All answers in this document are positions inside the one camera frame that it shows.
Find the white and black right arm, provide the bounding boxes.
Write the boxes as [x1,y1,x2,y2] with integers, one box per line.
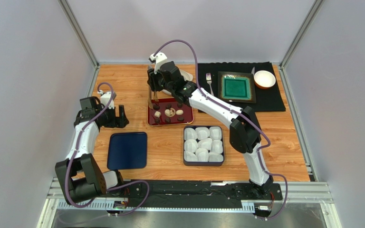
[147,61,273,194]

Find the dark blue box lid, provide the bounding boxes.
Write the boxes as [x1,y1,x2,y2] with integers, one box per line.
[107,132,148,170]

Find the white paper cup six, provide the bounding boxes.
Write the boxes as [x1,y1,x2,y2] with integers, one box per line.
[184,151,199,162]

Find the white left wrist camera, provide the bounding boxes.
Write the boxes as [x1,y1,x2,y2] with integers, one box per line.
[98,90,116,110]

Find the white paper cup three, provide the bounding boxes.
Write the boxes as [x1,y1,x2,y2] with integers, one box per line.
[209,126,222,140]

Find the green square ceramic plate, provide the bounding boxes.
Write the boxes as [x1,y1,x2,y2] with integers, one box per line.
[217,71,256,104]

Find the white paper cup four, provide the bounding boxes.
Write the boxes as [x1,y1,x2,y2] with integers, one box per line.
[184,139,198,153]

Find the dark chocolate front right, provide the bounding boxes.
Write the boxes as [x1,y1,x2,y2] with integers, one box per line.
[177,116,184,122]

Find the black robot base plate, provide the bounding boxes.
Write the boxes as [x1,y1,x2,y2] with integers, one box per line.
[94,179,283,209]

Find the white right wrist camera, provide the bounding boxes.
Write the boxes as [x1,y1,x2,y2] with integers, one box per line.
[149,52,168,74]

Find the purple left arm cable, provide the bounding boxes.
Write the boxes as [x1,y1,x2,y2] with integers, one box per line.
[64,82,151,219]

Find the translucent round lid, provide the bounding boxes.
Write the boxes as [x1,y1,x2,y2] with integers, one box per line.
[162,69,193,96]

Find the dark blue chocolate box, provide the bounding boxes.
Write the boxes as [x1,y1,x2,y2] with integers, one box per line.
[183,125,225,167]

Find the aluminium frame rail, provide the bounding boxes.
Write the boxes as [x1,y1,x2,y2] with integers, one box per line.
[45,177,335,212]

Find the white paper cup seven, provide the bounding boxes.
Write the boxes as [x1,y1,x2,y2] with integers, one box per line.
[195,148,209,162]

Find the stainless steel serving tongs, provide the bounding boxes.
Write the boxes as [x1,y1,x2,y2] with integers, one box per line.
[148,65,158,110]

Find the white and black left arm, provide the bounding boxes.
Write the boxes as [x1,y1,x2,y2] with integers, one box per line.
[55,92,129,207]

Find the white paper cup five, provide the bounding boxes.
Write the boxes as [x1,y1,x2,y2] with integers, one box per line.
[198,138,213,151]

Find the silver fork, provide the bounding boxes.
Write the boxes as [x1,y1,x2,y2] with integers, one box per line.
[206,73,214,96]

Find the white and orange bowl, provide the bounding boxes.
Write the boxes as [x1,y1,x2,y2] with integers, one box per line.
[254,70,276,89]

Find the white cube chocolate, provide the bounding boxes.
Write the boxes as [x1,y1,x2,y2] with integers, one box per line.
[154,111,161,118]

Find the white paper cup one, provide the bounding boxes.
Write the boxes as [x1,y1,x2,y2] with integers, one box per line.
[184,128,198,141]

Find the oval white chocolate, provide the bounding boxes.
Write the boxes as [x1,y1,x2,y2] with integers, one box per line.
[175,110,184,115]

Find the white paper cup two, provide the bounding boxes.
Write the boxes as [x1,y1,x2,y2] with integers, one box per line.
[195,127,210,140]

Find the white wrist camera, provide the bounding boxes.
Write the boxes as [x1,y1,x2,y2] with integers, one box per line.
[149,52,168,74]
[98,90,116,110]

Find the red chocolate tray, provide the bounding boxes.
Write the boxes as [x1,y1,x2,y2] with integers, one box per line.
[147,97,194,126]

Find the white paper cup eight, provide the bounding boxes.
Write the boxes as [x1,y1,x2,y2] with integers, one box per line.
[210,140,223,154]

